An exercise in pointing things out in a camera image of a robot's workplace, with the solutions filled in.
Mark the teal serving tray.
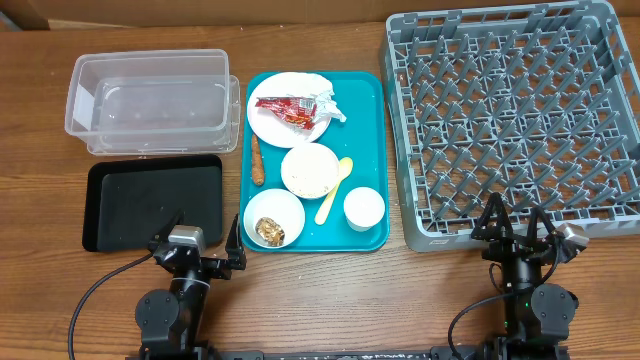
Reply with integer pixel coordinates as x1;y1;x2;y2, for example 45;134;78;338
240;71;390;253

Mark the small white bowl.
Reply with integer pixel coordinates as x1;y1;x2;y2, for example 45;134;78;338
243;189;306;250

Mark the yellow plastic spoon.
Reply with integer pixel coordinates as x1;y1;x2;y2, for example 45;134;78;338
314;157;354;225

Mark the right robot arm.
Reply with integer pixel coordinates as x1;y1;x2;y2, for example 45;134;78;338
471;193;589;359

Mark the red snack wrapper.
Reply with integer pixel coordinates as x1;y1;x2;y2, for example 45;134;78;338
255;97;317;130

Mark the carrot piece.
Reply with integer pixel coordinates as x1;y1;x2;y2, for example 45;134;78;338
251;134;265;186

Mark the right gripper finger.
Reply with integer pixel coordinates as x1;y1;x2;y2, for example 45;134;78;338
526;206;556;241
471;192;513;241

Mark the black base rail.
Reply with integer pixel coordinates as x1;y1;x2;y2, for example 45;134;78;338
125;346;571;360

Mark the black plastic tray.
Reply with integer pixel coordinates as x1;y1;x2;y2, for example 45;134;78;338
82;155;224;252

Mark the white cup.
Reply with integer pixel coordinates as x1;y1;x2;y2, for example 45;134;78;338
343;187;386;232

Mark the grey dishwasher rack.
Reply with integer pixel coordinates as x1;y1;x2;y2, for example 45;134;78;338
382;1;639;252

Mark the pink rice bowl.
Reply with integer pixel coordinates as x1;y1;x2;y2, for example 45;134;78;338
281;143;339;200

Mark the brown food chunk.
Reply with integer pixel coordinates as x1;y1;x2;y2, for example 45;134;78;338
255;217;285;247

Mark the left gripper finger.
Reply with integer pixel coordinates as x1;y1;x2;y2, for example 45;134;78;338
147;210;184;250
225;214;246;270

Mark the white napkin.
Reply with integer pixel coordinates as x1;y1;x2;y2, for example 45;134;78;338
308;73;347;123

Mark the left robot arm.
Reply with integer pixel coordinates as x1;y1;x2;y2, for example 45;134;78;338
135;211;246;360

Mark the clear plastic bin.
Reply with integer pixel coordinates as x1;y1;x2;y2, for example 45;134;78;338
64;49;241;156

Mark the large white plate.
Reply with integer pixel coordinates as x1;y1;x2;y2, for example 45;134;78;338
247;72;334;148

